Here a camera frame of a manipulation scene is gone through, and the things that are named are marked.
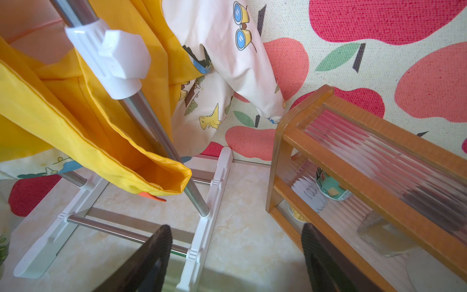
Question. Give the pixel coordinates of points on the steel white clothes rack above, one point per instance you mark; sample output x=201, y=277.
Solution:
x=121, y=61

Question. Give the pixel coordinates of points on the wooden glass shelf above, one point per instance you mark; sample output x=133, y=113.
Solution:
x=415, y=185

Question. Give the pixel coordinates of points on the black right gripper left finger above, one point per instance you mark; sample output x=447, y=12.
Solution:
x=145, y=270

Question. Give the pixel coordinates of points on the green patterned cup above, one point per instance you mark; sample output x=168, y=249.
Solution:
x=330, y=187

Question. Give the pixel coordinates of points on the yellow jacket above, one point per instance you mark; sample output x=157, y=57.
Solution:
x=55, y=114

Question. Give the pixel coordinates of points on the white frosted cup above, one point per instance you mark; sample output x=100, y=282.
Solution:
x=305, y=186

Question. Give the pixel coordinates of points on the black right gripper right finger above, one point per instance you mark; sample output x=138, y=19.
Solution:
x=328, y=269

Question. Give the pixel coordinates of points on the yellow white jar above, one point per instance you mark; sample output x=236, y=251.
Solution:
x=295, y=214

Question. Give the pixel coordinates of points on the white dinosaur print jacket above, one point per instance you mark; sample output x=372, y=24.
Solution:
x=231, y=60

